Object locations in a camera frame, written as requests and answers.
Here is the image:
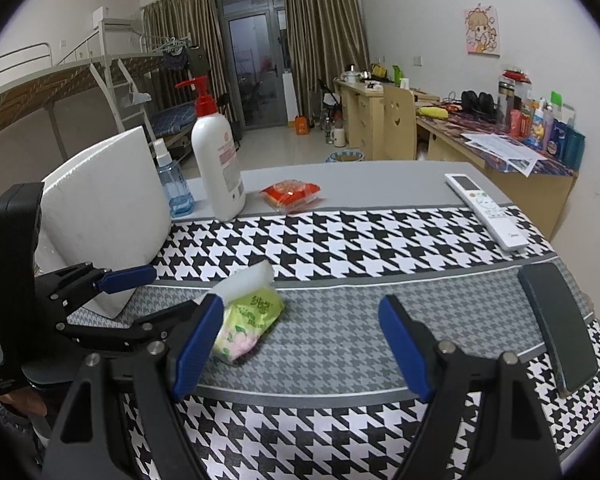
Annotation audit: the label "white bunk bed ladder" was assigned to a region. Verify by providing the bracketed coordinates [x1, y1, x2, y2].
[90, 57, 157, 142]

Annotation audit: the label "green tissue pack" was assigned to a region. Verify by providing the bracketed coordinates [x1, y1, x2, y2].
[210, 260, 286, 364]

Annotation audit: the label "hanging dark clothes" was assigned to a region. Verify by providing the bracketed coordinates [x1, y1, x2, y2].
[161, 37, 207, 75]

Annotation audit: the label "wooden desk with drawers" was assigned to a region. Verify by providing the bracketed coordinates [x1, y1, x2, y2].
[333, 77, 441, 161]

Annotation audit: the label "wide brown curtain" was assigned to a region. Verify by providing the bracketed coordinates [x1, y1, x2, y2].
[142, 0, 231, 122]

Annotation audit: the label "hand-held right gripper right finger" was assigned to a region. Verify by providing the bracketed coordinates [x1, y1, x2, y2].
[378, 294, 563, 480]

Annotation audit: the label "large metal bunk bed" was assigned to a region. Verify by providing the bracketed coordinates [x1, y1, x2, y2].
[0, 42, 146, 148]

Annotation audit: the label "wooden chair smiley cutout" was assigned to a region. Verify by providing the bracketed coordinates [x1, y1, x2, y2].
[382, 84, 419, 161]

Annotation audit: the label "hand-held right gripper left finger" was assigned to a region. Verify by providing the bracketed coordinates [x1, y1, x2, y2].
[40, 292, 226, 480]

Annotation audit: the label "cluttered wooden desk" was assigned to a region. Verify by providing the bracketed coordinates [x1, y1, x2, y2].
[415, 107, 579, 242]

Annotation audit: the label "row of toiletry bottles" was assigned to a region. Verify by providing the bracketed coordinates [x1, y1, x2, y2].
[510, 90, 586, 171]

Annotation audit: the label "blue woven basket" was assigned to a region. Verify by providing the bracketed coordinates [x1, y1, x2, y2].
[325, 149, 364, 164]

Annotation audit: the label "clear water bottles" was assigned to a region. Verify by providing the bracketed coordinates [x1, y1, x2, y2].
[322, 115, 347, 146]

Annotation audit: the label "narrow brown curtain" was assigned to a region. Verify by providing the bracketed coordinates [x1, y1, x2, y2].
[282, 0, 371, 124]

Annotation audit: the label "white remote control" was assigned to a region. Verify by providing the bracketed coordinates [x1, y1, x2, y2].
[445, 172, 530, 253]

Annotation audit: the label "steel thermos flask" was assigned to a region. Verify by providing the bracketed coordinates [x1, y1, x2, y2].
[497, 80, 516, 126]

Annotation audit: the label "glass balcony door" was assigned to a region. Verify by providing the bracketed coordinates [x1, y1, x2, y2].
[212, 0, 289, 129]

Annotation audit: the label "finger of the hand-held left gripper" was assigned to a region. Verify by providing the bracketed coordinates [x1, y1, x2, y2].
[55, 300, 204, 354]
[35, 262, 158, 312]

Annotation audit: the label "white air conditioner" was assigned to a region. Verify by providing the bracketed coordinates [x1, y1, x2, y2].
[92, 6, 143, 56]

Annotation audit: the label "narrow white cabinet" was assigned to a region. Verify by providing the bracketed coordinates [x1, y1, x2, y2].
[282, 72, 299, 122]

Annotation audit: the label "cartoon wall poster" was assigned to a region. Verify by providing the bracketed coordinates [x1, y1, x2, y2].
[464, 4, 501, 56]

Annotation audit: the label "blue spray bottle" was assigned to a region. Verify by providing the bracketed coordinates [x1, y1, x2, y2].
[152, 139, 196, 219]

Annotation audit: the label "printed paper sheets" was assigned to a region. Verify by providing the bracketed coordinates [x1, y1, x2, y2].
[460, 131, 549, 177]

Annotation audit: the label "black headphones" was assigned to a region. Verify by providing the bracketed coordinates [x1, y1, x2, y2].
[461, 90, 496, 117]

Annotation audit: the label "black smartphone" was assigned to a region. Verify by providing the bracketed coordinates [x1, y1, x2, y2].
[517, 262, 600, 399]

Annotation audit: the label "white foam box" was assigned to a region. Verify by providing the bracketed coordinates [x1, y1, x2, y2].
[32, 126, 173, 319]

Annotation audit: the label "red snack packet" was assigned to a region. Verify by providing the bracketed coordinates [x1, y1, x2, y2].
[260, 178, 322, 213]

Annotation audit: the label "houndstooth tablecloth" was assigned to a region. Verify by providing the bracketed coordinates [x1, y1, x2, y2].
[40, 160, 600, 480]

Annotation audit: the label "white lotion bottle red pump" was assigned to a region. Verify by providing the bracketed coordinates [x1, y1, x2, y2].
[175, 76, 247, 222]

